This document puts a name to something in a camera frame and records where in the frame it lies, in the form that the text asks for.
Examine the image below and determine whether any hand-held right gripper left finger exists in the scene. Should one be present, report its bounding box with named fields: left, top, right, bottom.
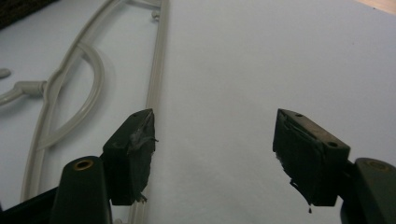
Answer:
left=49, top=107, right=159, bottom=224

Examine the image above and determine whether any dark textured mat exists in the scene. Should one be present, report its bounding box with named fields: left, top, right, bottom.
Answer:
left=0, top=0, right=60, bottom=31

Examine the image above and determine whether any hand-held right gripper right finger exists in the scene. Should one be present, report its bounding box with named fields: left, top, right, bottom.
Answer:
left=272, top=108, right=396, bottom=224

